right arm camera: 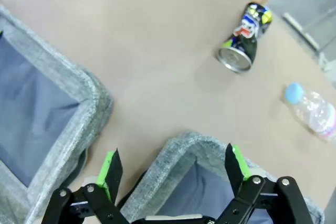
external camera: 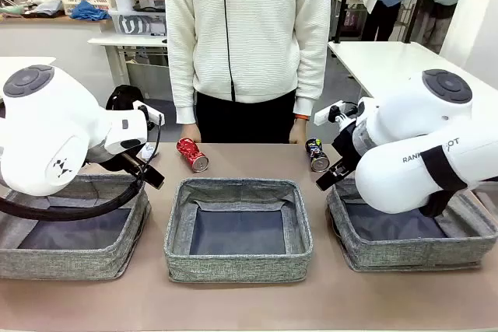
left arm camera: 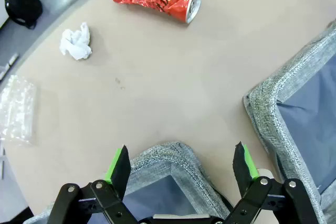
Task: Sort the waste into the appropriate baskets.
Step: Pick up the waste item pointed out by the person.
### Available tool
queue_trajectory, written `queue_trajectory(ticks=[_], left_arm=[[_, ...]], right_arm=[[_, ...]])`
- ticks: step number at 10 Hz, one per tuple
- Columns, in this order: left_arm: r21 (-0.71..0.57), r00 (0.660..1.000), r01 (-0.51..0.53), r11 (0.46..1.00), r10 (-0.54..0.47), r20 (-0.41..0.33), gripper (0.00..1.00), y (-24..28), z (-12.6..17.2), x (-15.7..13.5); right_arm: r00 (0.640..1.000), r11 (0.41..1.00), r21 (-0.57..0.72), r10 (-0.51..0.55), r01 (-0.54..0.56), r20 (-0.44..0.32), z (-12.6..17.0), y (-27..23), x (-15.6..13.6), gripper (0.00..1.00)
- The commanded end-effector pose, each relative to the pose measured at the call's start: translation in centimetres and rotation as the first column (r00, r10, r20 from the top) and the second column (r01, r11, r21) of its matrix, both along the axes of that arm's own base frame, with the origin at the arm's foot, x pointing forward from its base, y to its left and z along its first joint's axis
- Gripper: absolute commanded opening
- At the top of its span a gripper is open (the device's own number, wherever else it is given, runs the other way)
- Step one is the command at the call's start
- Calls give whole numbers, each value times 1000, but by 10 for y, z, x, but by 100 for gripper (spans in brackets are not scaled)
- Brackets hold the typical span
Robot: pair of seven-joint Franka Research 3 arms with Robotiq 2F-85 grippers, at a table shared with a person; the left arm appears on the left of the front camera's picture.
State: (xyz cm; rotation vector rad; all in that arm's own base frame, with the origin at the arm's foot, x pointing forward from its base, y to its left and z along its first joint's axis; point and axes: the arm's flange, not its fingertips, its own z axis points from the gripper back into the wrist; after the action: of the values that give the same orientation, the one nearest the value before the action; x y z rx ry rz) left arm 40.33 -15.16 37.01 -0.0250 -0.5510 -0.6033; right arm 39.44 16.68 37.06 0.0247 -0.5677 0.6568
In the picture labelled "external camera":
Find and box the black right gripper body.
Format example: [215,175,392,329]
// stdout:
[330,121,366,173]

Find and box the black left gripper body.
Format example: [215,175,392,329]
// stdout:
[116,152,165,190]

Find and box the dark crushed can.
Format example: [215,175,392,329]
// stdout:
[305,138,331,173]

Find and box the person's right forearm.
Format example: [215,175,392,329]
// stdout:
[167,47,198,125]

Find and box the person's left forearm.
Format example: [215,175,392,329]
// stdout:
[292,47,327,119]

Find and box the person's left hand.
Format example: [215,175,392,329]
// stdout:
[288,116,310,145]

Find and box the person's right hand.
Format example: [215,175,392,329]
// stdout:
[182,121,202,145]

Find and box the red crushed can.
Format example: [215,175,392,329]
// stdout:
[176,137,210,173]

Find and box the black backpack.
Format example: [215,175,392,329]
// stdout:
[105,84,146,112]

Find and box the grey fabric basket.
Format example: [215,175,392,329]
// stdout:
[0,173,152,281]
[163,177,314,283]
[326,178,498,273]

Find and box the white desk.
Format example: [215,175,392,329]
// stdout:
[87,34,169,88]

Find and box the person in white sweater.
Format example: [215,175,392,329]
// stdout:
[164,0,331,145]

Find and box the clear storage bin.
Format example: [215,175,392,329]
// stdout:
[108,9,167,36]

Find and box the white counter wood top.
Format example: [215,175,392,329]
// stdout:
[0,15,114,110]

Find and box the blue cloth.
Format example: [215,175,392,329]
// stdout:
[69,0,112,22]

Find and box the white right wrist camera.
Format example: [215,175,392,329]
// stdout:
[314,100,369,128]

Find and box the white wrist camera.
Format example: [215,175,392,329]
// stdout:
[132,100,165,126]
[314,100,369,128]

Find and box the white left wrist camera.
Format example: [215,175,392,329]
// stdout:
[132,100,165,126]

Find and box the black left arm hose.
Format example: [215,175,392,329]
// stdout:
[0,170,149,222]

